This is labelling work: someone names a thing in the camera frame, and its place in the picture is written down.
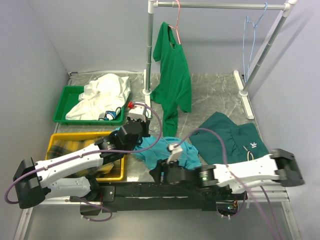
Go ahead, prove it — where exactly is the light blue t shirt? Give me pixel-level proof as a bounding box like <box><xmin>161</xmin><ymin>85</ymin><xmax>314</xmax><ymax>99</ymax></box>
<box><xmin>133</xmin><ymin>136</ymin><xmax>202</xmax><ymax>170</ymax></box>

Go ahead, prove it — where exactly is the blue wire hanger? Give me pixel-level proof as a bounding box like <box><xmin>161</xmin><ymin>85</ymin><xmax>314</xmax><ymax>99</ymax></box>
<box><xmin>242</xmin><ymin>2</ymin><xmax>269</xmax><ymax>84</ymax></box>
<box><xmin>149</xmin><ymin>129</ymin><xmax>189</xmax><ymax>160</ymax></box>

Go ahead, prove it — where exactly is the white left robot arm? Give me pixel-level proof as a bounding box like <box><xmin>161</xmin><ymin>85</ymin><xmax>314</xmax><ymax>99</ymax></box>
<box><xmin>13</xmin><ymin>119</ymin><xmax>150</xmax><ymax>209</ymax></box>

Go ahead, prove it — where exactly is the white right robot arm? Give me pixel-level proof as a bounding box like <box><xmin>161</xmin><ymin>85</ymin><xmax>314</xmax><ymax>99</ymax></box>
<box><xmin>149</xmin><ymin>148</ymin><xmax>305</xmax><ymax>200</ymax></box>

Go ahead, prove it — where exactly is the white shirt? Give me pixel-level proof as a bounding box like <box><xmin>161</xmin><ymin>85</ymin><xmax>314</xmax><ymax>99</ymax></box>
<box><xmin>65</xmin><ymin>73</ymin><xmax>131</xmax><ymax>121</ymax></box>

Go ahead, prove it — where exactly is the green t shirt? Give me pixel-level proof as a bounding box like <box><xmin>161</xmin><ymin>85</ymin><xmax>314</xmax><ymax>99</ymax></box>
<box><xmin>151</xmin><ymin>22</ymin><xmax>192</xmax><ymax>137</ymax></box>

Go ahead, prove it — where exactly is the blue white small item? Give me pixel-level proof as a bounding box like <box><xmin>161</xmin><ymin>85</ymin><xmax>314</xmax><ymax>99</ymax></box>
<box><xmin>98</xmin><ymin>107</ymin><xmax>122</xmax><ymax>121</ymax></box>

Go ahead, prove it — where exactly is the yellow plastic bin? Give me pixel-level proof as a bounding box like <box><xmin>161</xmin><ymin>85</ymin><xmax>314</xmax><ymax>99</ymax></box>
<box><xmin>45</xmin><ymin>131</ymin><xmax>125</xmax><ymax>182</ymax></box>

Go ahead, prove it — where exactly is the green plastic tray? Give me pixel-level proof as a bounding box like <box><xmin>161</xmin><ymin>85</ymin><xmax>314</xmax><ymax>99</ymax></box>
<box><xmin>53</xmin><ymin>86</ymin><xmax>125</xmax><ymax>126</ymax></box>

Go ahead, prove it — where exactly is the dark teal garment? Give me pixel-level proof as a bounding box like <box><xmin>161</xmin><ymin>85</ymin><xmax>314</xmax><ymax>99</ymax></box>
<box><xmin>189</xmin><ymin>112</ymin><xmax>269</xmax><ymax>165</ymax></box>

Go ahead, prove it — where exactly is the yellow plaid cloth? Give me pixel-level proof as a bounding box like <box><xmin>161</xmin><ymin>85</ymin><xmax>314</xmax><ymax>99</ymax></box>
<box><xmin>46</xmin><ymin>137</ymin><xmax>121</xmax><ymax>178</ymax></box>

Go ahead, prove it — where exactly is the grey white clothes rack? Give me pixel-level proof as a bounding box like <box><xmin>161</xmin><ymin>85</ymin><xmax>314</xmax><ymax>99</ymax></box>
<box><xmin>142</xmin><ymin>0</ymin><xmax>297</xmax><ymax>120</ymax></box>

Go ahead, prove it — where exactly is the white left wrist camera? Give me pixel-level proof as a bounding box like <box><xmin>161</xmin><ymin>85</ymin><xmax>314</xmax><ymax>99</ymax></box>
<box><xmin>127</xmin><ymin>101</ymin><xmax>148</xmax><ymax>123</ymax></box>

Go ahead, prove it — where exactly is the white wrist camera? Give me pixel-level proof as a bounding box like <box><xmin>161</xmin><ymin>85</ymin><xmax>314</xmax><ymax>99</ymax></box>
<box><xmin>166</xmin><ymin>143</ymin><xmax>183</xmax><ymax>164</ymax></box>
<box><xmin>127</xmin><ymin>101</ymin><xmax>148</xmax><ymax>123</ymax></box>

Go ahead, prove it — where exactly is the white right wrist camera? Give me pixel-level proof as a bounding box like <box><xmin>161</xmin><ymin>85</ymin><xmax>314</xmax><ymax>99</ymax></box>
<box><xmin>166</xmin><ymin>143</ymin><xmax>183</xmax><ymax>164</ymax></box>

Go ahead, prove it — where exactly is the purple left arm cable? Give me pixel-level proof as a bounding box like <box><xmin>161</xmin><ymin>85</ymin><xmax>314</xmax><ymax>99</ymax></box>
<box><xmin>5</xmin><ymin>101</ymin><xmax>163</xmax><ymax>204</ymax></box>

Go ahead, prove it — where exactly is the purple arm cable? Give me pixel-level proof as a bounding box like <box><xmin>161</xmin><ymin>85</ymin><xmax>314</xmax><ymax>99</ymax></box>
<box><xmin>5</xmin><ymin>101</ymin><xmax>163</xmax><ymax>204</ymax></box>
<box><xmin>174</xmin><ymin>127</ymin><xmax>285</xmax><ymax>240</ymax></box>

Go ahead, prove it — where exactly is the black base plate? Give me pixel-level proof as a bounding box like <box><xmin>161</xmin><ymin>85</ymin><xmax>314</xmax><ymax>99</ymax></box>
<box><xmin>84</xmin><ymin>181</ymin><xmax>248</xmax><ymax>213</ymax></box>

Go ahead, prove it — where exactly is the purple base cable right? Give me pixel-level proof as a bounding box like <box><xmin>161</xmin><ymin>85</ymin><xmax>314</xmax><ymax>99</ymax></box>
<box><xmin>219</xmin><ymin>192</ymin><xmax>248</xmax><ymax>221</ymax></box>

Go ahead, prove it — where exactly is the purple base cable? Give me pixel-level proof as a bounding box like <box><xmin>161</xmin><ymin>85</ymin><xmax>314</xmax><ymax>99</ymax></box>
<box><xmin>219</xmin><ymin>192</ymin><xmax>248</xmax><ymax>221</ymax></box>
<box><xmin>71</xmin><ymin>196</ymin><xmax>114</xmax><ymax>223</ymax></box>

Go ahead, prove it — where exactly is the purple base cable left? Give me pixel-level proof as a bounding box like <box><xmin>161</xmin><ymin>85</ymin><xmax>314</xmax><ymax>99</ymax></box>
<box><xmin>71</xmin><ymin>196</ymin><xmax>114</xmax><ymax>223</ymax></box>

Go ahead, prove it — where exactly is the pink wire hanger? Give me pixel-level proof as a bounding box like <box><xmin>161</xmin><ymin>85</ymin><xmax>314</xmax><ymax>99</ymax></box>
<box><xmin>169</xmin><ymin>0</ymin><xmax>181</xmax><ymax>45</ymax></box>

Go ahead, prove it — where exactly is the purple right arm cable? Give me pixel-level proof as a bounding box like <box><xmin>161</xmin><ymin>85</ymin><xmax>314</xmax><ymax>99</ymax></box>
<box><xmin>174</xmin><ymin>127</ymin><xmax>285</xmax><ymax>240</ymax></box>

